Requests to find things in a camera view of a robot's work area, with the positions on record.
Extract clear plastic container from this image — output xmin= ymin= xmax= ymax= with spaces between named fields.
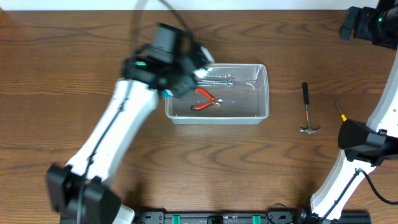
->
xmin=165 ymin=63 xmax=270 ymax=124

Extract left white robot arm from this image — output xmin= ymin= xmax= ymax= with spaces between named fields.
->
xmin=46 ymin=41 xmax=214 ymax=223

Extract red handled pliers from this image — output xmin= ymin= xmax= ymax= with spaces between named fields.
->
xmin=190 ymin=87 xmax=223 ymax=111

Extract blue white product box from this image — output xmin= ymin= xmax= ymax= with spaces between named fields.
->
xmin=162 ymin=90 xmax=174 ymax=98

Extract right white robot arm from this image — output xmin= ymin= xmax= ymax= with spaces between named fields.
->
xmin=292 ymin=0 xmax=397 ymax=223

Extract black mounting rail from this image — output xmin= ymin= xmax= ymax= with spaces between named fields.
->
xmin=130 ymin=210 xmax=372 ymax=224

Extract small claw hammer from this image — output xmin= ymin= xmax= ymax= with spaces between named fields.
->
xmin=300 ymin=82 xmax=318 ymax=134

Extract black yellow screwdriver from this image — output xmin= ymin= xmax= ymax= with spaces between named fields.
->
xmin=335 ymin=102 xmax=347 ymax=122

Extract silver wrench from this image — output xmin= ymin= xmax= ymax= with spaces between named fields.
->
xmin=197 ymin=74 xmax=236 ymax=86

